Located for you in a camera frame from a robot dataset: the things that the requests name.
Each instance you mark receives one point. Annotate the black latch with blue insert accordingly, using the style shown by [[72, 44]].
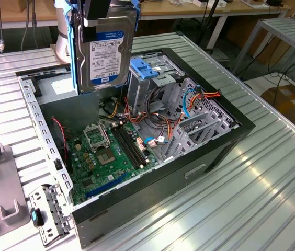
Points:
[[34, 217]]

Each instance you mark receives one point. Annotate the metal slat side table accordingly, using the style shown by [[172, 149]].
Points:
[[288, 28]]

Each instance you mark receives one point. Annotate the grey metal slot bracket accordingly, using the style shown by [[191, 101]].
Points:
[[58, 209]]

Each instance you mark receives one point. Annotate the grey power supply unit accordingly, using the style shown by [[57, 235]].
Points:
[[66, 109]]

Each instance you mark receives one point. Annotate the green motherboard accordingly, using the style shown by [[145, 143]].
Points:
[[116, 168]]

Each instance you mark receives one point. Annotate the CPU socket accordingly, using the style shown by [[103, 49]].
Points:
[[105, 157]]

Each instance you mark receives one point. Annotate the blue expansion slot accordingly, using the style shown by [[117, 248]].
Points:
[[105, 187]]

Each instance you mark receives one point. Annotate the brown cardboard box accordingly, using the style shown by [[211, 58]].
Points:
[[288, 102]]

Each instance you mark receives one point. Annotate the hard disk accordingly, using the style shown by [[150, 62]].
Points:
[[105, 57]]

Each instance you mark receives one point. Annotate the grey metal disk bay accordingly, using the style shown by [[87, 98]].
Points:
[[181, 136]]

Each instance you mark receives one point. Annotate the wooden desk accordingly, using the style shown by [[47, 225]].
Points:
[[163, 8]]

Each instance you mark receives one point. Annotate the black open PC case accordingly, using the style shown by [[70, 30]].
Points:
[[147, 188]]

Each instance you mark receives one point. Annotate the black RAM slot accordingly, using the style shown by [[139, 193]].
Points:
[[133, 143], [126, 149]]

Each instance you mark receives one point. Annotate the grey metal drive cage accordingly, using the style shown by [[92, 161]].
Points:
[[139, 91]]

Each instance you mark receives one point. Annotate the black stand pole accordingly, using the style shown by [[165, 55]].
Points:
[[207, 21]]

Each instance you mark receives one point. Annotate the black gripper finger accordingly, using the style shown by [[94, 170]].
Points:
[[95, 10]]

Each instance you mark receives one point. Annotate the blue plastic bay latch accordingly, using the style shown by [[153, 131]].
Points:
[[145, 70]]

